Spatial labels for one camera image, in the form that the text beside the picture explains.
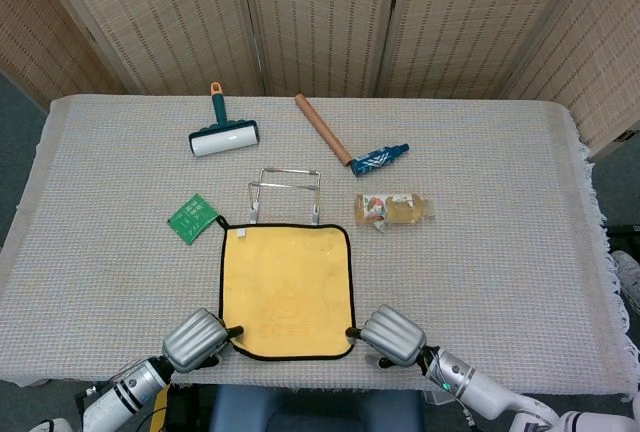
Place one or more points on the teal white lint roller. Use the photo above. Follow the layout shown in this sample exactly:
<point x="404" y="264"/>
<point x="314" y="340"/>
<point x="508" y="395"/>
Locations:
<point x="225" y="141"/>

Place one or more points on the woven grey tablecloth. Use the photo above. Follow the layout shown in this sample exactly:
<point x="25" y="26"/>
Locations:
<point x="450" y="277"/>

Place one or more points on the yellow cloth with black trim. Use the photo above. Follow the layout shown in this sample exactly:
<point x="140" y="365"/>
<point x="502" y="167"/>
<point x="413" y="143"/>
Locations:
<point x="285" y="272"/>

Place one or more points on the blue padded seat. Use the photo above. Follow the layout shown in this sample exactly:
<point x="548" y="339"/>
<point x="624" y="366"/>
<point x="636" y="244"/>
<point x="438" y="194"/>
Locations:
<point x="310" y="412"/>

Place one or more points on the brown cardboard tube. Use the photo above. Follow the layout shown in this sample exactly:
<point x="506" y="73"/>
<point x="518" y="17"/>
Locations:
<point x="322" y="127"/>

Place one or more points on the green packet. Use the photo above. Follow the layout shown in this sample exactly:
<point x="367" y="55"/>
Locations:
<point x="192" y="217"/>

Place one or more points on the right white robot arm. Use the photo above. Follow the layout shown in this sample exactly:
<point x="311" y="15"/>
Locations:
<point x="480" y="382"/>

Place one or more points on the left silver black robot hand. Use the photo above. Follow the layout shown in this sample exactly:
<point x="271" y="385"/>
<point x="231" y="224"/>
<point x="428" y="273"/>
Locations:
<point x="192" y="339"/>

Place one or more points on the white shoe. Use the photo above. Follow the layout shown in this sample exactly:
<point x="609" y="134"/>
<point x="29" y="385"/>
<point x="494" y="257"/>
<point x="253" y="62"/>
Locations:
<point x="627" y="277"/>

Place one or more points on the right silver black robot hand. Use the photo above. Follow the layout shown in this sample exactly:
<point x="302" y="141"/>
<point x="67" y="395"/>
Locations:
<point x="395" y="337"/>

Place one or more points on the blue patterned spray bottle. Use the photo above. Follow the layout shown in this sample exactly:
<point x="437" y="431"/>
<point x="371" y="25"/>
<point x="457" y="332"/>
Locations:
<point x="372" y="161"/>

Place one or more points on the woven folding screen panel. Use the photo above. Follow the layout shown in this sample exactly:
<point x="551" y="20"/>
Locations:
<point x="30" y="42"/>
<point x="320" y="17"/>
<point x="465" y="17"/>
<point x="600" y="52"/>
<point x="165" y="17"/>

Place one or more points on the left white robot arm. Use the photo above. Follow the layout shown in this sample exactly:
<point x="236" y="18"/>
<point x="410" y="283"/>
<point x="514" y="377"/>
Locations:
<point x="125" y="392"/>

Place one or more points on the clear tea bottle with label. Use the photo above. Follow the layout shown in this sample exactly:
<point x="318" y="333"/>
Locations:
<point x="400" y="209"/>

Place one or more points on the black equipment box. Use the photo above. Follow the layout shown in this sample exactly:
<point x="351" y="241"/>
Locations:
<point x="187" y="409"/>

